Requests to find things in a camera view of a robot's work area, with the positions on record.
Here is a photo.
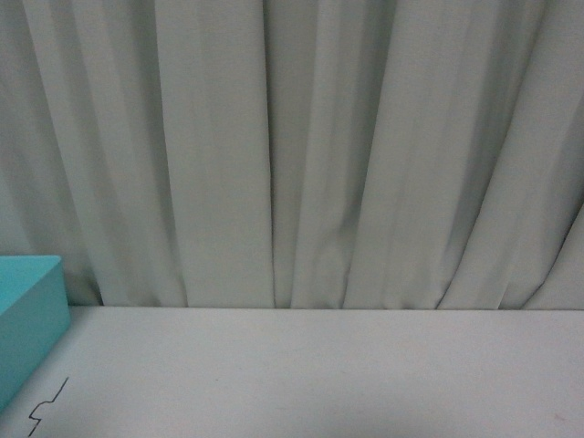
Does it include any grey pleated curtain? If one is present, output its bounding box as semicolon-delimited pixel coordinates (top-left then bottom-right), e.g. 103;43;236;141
1;1;583;310

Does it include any turquoise plastic storage box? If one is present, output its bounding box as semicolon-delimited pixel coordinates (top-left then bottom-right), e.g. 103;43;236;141
1;255;70;409

